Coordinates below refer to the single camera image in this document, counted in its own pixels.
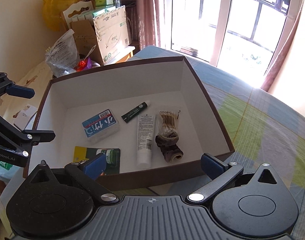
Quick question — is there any white printed plastic bag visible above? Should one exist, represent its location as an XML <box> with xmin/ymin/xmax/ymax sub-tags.
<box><xmin>45</xmin><ymin>29</ymin><xmax>80</xmax><ymax>77</ymax></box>

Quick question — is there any white cream tube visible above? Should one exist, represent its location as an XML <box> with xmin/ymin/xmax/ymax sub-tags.
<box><xmin>137</xmin><ymin>114</ymin><xmax>155</xmax><ymax>170</ymax></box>

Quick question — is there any blue floss pick box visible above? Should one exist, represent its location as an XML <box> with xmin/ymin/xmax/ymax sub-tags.
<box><xmin>82</xmin><ymin>109</ymin><xmax>120</xmax><ymax>143</ymax></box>

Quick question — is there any plaid tablecloth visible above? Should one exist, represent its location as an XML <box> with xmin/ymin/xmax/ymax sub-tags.
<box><xmin>0</xmin><ymin>45</ymin><xmax>305</xmax><ymax>240</ymax></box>

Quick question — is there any light blue tissue pack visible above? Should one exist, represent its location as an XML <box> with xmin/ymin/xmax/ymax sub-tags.
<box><xmin>0</xmin><ymin>161</ymin><xmax>19</xmax><ymax>180</ymax></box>

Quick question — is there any yellow plastic bag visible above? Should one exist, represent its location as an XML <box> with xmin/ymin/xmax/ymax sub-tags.
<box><xmin>42</xmin><ymin>0</ymin><xmax>81</xmax><ymax>31</ymax></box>

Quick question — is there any cotton swab pack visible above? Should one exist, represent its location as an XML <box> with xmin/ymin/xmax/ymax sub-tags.
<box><xmin>156</xmin><ymin>108</ymin><xmax>181</xmax><ymax>139</ymax></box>

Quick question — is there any dark green small tube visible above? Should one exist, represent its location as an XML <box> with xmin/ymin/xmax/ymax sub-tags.
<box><xmin>122</xmin><ymin>100</ymin><xmax>150</xmax><ymax>123</ymax></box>

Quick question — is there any green balm blister card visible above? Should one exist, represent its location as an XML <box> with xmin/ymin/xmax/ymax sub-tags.
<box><xmin>73</xmin><ymin>146</ymin><xmax>121</xmax><ymax>179</ymax></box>

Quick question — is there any purple box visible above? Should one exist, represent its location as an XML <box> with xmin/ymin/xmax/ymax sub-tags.
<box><xmin>77</xmin><ymin>57</ymin><xmax>101</xmax><ymax>72</ymax></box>

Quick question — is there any brown white storage box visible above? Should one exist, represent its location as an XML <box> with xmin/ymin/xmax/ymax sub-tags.
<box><xmin>23</xmin><ymin>56</ymin><xmax>234</xmax><ymax>190</ymax></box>

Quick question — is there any printed cardboard carton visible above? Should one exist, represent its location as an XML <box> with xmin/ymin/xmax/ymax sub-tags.
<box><xmin>93</xmin><ymin>5</ymin><xmax>130</xmax><ymax>64</ymax></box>

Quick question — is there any window frame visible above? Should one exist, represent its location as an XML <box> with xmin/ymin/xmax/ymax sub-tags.
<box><xmin>164</xmin><ymin>0</ymin><xmax>305</xmax><ymax>67</ymax></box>

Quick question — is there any brown hair scrunchie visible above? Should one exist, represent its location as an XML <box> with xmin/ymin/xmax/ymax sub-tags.
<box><xmin>155</xmin><ymin>132</ymin><xmax>183</xmax><ymax>163</ymax></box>

